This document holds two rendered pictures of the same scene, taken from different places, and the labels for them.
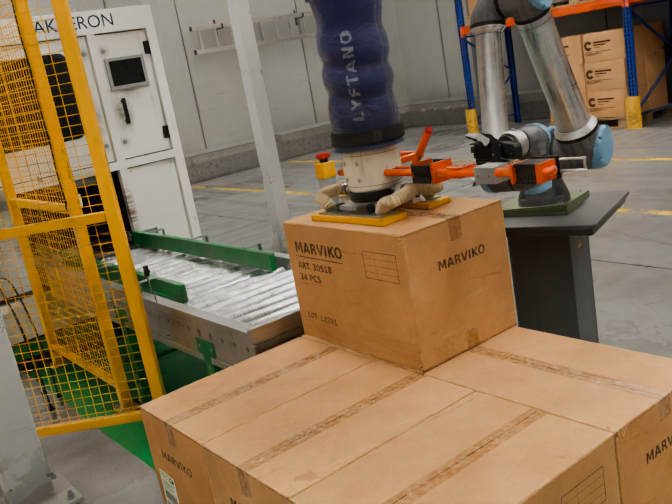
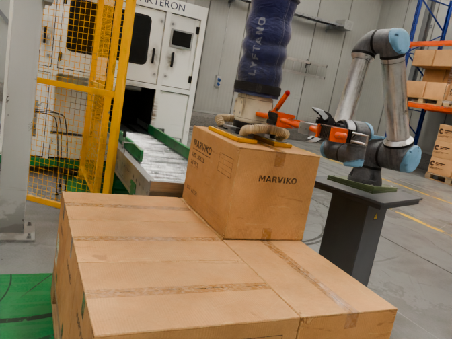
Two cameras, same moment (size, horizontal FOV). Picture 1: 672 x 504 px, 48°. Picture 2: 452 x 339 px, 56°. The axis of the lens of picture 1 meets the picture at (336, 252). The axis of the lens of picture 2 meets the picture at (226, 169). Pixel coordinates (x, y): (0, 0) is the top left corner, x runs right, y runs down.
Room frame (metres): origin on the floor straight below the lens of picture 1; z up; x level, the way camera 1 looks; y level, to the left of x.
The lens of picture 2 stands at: (0.26, -0.42, 1.16)
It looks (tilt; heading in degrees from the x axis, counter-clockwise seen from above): 11 degrees down; 10
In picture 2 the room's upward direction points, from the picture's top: 10 degrees clockwise
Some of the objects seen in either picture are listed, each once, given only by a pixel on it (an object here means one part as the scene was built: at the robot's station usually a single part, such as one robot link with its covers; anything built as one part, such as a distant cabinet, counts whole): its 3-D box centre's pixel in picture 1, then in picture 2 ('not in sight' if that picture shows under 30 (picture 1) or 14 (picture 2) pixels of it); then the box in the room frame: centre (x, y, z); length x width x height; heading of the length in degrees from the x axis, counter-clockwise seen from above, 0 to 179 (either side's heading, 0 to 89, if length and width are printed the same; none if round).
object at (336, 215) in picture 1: (356, 211); (231, 131); (2.26, -0.08, 0.97); 0.34 x 0.10 x 0.05; 37
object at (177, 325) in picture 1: (127, 307); (114, 155); (3.37, 1.00, 0.50); 2.31 x 0.05 x 0.19; 36
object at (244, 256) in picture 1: (199, 245); (174, 142); (4.01, 0.72, 0.60); 1.60 x 0.10 x 0.09; 36
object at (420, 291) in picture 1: (395, 271); (243, 179); (2.31, -0.18, 0.74); 0.60 x 0.40 x 0.40; 34
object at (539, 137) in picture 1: (529, 140); (358, 131); (2.38, -0.67, 1.07); 0.12 x 0.09 x 0.10; 127
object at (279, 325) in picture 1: (330, 304); (208, 189); (2.61, 0.05, 0.58); 0.70 x 0.03 x 0.06; 126
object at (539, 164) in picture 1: (532, 171); (331, 133); (1.83, -0.51, 1.07); 0.08 x 0.07 x 0.05; 37
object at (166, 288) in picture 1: (106, 274); (116, 135); (3.70, 1.16, 0.60); 1.60 x 0.10 x 0.09; 36
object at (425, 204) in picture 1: (400, 196); (265, 135); (2.37, -0.23, 0.97); 0.34 x 0.10 x 0.05; 37
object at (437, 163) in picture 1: (432, 171); (280, 119); (2.12, -0.31, 1.07); 0.10 x 0.08 x 0.06; 127
